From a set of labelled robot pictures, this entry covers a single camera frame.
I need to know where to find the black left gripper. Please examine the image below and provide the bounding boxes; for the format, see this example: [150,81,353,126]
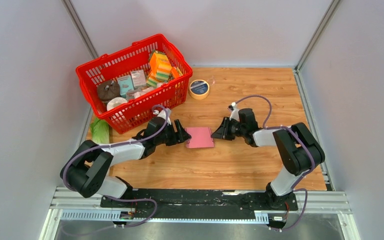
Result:
[154,119,192,147]

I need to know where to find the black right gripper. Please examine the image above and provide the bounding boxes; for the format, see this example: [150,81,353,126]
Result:
[211,116,246,141]

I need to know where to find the pink paper box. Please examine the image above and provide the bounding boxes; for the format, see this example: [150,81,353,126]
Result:
[185,127,215,149]

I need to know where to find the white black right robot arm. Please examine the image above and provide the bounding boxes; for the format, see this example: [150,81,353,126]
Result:
[211,108,326,210]

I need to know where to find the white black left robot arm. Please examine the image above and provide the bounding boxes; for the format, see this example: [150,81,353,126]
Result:
[60,116,192,208]

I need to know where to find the grey pink small box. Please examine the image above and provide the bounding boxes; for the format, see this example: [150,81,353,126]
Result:
[130,69,147,89]

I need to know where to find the teal small box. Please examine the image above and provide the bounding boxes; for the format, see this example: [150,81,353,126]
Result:
[117,75,134,98]

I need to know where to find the yellow masking tape roll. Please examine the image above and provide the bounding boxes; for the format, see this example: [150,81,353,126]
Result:
[188,79,210,100]

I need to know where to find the green yellow sponge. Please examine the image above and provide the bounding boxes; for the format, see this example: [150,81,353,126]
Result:
[146,73,160,88]

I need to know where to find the orange yellow sponge pack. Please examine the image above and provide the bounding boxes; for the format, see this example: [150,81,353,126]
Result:
[149,50,173,82]

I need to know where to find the white tape roll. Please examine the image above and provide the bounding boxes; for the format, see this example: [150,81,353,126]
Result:
[106,97,128,111]

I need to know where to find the red plastic shopping basket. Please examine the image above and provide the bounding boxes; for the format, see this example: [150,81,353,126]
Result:
[75,33,193,134]

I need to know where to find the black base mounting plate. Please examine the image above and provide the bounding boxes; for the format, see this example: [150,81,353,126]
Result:
[100,188,298,220]

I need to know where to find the napa cabbage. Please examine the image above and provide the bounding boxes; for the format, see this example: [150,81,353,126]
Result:
[89,118,110,145]

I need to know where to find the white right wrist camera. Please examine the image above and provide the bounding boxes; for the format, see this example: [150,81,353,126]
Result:
[228,102,240,122]

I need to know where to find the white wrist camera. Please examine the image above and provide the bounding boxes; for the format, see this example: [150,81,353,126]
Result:
[153,108,172,125]
[228,102,240,122]

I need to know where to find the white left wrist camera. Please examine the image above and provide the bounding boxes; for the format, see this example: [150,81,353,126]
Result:
[153,108,172,125]

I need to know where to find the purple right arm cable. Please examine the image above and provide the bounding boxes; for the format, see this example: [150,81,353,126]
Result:
[233,95,317,232]

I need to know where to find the aluminium rail frame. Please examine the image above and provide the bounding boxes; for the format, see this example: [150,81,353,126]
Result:
[50,187,352,224]

